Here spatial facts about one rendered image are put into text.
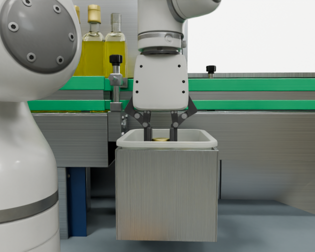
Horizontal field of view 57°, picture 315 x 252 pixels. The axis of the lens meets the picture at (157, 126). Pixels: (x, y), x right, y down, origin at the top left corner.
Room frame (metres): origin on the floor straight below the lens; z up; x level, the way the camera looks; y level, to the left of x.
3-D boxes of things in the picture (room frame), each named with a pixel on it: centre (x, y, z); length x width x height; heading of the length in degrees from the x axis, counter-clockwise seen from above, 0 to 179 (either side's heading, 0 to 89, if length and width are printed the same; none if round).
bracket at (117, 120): (0.70, 0.09, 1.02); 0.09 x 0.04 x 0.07; 178
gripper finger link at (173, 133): (0.54, -0.04, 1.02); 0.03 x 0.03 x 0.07; 86
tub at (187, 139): (0.58, -0.02, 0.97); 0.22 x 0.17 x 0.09; 178
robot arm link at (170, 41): (0.54, -0.01, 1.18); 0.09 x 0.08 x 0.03; 86
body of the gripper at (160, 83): (0.54, -0.01, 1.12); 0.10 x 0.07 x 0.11; 86
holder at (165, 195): (0.61, -0.02, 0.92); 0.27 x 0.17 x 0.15; 178
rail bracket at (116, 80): (0.68, 0.09, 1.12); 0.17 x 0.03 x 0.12; 178
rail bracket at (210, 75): (0.88, -0.16, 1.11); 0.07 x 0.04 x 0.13; 178
